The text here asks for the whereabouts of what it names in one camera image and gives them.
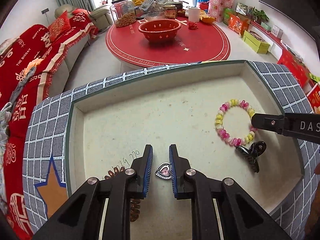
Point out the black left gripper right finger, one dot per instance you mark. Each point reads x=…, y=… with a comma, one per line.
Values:
x=220, y=209

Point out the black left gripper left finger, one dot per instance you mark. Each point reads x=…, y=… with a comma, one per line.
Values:
x=100, y=209

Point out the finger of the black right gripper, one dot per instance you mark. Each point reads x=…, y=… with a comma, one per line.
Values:
x=273, y=123

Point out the silver heart pendant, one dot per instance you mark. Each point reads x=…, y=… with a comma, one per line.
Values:
x=163, y=171

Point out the green jewelry tray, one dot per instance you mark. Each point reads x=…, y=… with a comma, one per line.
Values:
x=112, y=120

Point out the black hair claw clip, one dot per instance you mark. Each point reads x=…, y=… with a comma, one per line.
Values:
x=251, y=154

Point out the red festive gift box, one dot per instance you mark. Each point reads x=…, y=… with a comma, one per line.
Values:
x=295, y=66

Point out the grey checked star tablecloth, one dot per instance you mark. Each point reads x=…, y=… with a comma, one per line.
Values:
x=45, y=185

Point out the lime green box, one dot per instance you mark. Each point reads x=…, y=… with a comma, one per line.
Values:
x=255, y=42

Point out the orange gift box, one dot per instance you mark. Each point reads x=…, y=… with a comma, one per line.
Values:
x=238, y=23

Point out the round red coffee table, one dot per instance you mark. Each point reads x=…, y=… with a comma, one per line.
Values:
x=206, y=43

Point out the potted green plant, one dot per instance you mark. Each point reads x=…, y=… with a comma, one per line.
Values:
x=259, y=16

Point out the white mug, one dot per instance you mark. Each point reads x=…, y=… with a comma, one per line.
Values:
x=194, y=14

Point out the red floral gift box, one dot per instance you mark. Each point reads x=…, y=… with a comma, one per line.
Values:
x=216, y=8

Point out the grey twisted cloth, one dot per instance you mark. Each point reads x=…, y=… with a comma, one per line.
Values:
x=6, y=111

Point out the red colander bowl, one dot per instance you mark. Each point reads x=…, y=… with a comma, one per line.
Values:
x=159, y=31

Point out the sofa with red cover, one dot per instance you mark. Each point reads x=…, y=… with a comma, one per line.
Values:
x=27, y=69

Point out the glass jar of nuts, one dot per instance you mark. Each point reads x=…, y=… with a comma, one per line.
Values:
x=123, y=13

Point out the red embroidered cushion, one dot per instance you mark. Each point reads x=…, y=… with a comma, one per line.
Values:
x=59, y=26

